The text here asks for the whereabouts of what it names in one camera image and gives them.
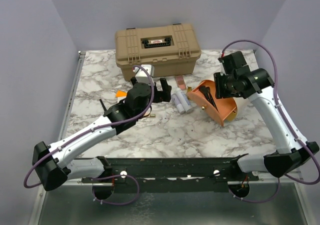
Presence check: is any black fan makeup brush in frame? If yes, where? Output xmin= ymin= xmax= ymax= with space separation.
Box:
xmin=199 ymin=85 xmax=211 ymax=102

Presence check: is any white round makeup organizer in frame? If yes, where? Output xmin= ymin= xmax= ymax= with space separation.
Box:
xmin=187 ymin=79 xmax=249 ymax=127

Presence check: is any black round makeup brush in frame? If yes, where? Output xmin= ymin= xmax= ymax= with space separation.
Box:
xmin=207 ymin=92 xmax=218 ymax=110

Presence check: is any black thin makeup brush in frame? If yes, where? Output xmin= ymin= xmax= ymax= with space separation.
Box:
xmin=99 ymin=98 xmax=107 ymax=112

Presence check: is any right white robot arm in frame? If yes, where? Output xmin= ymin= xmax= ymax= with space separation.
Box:
xmin=213 ymin=66 xmax=320 ymax=181

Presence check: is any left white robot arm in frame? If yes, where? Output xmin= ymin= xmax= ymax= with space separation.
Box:
xmin=32 ymin=77 xmax=172 ymax=191

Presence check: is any lavender small bottle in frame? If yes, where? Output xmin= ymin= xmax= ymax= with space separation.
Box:
xmin=171 ymin=93 xmax=186 ymax=114

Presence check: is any pink blush palette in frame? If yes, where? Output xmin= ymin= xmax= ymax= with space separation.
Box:
xmin=175 ymin=75 xmax=187 ymax=91

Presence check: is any white spray bottle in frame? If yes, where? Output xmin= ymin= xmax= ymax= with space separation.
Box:
xmin=175 ymin=87 xmax=193 ymax=113

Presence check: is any beige concealer tube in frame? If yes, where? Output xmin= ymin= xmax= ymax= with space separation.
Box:
xmin=148 ymin=113 xmax=156 ymax=118

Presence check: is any orange white cream tube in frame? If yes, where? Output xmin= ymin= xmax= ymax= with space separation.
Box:
xmin=115 ymin=90 xmax=127 ymax=98

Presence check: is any tan plastic toolbox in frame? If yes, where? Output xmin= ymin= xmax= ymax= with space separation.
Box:
xmin=115 ymin=23 xmax=202 ymax=81

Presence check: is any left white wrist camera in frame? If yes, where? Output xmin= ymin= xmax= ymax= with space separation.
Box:
xmin=132 ymin=64 xmax=155 ymax=85

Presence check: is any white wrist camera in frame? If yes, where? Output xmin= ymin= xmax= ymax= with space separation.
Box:
xmin=218 ymin=51 xmax=247 ymax=75
xmin=132 ymin=64 xmax=155 ymax=85

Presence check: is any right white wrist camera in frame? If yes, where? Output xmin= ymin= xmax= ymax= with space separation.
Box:
xmin=218 ymin=51 xmax=247 ymax=75

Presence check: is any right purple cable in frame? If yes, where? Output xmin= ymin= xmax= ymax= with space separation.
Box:
xmin=221 ymin=39 xmax=320 ymax=203

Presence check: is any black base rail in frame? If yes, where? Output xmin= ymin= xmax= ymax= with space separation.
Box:
xmin=74 ymin=156 xmax=261 ymax=193

